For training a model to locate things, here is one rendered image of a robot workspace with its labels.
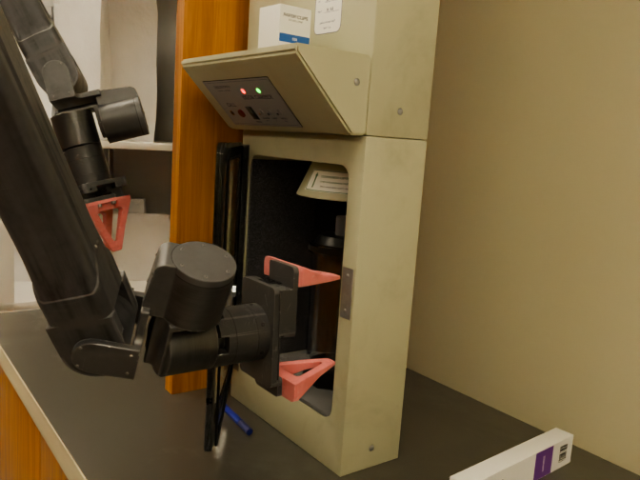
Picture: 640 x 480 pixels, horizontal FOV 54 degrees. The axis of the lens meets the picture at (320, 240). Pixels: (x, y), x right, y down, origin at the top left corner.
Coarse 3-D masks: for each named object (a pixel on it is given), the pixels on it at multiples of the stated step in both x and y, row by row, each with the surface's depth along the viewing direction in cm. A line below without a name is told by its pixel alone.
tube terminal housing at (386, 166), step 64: (256, 0) 101; (384, 0) 79; (384, 64) 81; (384, 128) 82; (384, 192) 84; (384, 256) 86; (384, 320) 88; (256, 384) 106; (384, 384) 90; (320, 448) 92; (384, 448) 92
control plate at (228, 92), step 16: (224, 80) 91; (240, 80) 88; (256, 80) 85; (224, 96) 96; (240, 96) 92; (256, 96) 88; (272, 96) 85; (256, 112) 93; (272, 112) 89; (288, 112) 86
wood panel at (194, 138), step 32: (192, 0) 103; (224, 0) 106; (192, 32) 104; (224, 32) 107; (192, 96) 105; (192, 128) 106; (224, 128) 110; (192, 160) 107; (192, 192) 108; (192, 224) 109; (192, 384) 114
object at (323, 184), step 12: (312, 168) 96; (324, 168) 94; (336, 168) 92; (312, 180) 94; (324, 180) 93; (336, 180) 92; (348, 180) 91; (300, 192) 96; (312, 192) 93; (324, 192) 92; (336, 192) 91
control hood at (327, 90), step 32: (192, 64) 95; (224, 64) 88; (256, 64) 81; (288, 64) 76; (320, 64) 75; (352, 64) 78; (288, 96) 83; (320, 96) 77; (352, 96) 79; (256, 128) 97; (288, 128) 90; (320, 128) 83; (352, 128) 79
